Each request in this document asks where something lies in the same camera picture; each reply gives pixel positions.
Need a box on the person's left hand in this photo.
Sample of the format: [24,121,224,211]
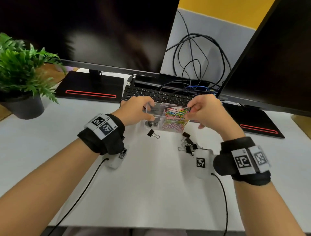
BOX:
[111,96,161,127]

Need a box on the person's right hand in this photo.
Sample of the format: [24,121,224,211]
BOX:
[187,94,246,142]

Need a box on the clear plastic divided box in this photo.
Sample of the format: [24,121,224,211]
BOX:
[142,102,190,134]

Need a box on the pile of black binder clips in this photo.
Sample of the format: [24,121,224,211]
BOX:
[178,132,203,156]

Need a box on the heap of sorted paper clips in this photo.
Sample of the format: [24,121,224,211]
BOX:
[162,107,190,133]

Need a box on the person's left forearm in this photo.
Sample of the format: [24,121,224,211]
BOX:
[0,140,100,236]

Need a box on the person's right forearm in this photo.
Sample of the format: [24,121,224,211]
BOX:
[233,180,305,236]

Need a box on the brown cardboard box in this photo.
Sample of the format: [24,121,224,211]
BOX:
[291,114,311,140]
[0,63,79,122]

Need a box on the black keyboard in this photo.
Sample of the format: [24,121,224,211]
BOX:
[121,85,195,107]

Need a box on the black monitor stand red stripe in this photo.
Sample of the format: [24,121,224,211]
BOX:
[54,70,125,104]
[222,103,285,139]

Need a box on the grey desk partition panel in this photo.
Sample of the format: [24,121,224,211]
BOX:
[160,8,257,81]

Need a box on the black computer monitor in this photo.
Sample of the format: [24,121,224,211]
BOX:
[217,0,311,117]
[0,0,180,78]

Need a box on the green plant in black pot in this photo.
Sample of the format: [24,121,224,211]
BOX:
[0,33,67,120]

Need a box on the blue cable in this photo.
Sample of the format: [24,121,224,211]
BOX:
[184,85,219,95]

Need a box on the black left wrist strap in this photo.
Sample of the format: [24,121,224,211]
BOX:
[77,113,126,156]

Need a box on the black wrist strap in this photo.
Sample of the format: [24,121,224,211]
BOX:
[77,113,126,156]
[213,136,271,186]

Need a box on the bundle of black cables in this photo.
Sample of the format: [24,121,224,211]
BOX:
[165,9,233,97]

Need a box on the black right wrist strap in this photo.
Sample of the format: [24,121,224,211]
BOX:
[213,136,271,186]

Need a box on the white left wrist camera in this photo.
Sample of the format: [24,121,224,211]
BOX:
[104,145,129,170]

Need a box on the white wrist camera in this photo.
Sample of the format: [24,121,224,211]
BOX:
[104,145,129,170]
[193,148,214,180]

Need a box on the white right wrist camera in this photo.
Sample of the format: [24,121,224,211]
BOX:
[193,148,214,180]

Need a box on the black right camera cable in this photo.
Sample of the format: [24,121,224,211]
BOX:
[211,173,229,236]

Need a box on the black camera cable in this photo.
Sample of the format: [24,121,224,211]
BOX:
[211,173,229,236]
[47,158,110,236]

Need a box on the black left camera cable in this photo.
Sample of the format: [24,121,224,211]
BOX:
[47,158,110,236]

